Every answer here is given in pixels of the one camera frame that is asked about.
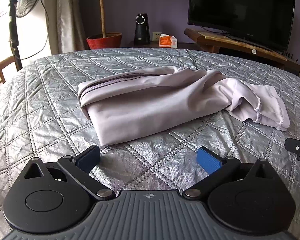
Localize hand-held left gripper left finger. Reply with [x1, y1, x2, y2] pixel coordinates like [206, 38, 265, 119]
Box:
[22, 144, 117, 202]

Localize wooden television stand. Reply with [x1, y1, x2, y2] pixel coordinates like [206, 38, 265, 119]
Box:
[184, 28, 300, 75]

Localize light purple pants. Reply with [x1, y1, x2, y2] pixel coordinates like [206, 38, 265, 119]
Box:
[77, 65, 290, 146]

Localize black standing fan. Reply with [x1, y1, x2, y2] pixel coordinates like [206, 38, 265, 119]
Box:
[4, 0, 47, 70]

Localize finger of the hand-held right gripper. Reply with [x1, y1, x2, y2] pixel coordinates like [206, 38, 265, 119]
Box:
[284, 137, 300, 163]

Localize orange tissue packet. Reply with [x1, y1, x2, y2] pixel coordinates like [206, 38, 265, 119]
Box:
[159, 34, 178, 48]

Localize black fan cable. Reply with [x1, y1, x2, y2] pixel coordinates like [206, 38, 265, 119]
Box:
[19, 0, 53, 60]

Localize wooden chair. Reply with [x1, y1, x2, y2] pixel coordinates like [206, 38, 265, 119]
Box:
[0, 12, 15, 93]

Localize dark wooden low cabinet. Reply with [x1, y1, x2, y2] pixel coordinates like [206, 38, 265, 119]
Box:
[120, 41, 198, 52]

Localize black television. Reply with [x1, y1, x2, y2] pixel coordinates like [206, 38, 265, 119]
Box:
[187, 0, 296, 53]

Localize silver grey curtain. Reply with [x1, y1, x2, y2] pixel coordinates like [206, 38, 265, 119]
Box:
[49, 0, 90, 55]

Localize silver quilted bedspread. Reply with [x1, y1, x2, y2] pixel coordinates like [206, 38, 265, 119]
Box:
[0, 47, 300, 240]

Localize black cylindrical speaker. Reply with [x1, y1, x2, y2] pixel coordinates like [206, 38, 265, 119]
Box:
[134, 13, 151, 46]

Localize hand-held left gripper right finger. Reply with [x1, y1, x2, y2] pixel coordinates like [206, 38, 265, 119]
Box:
[182, 146, 277, 202]

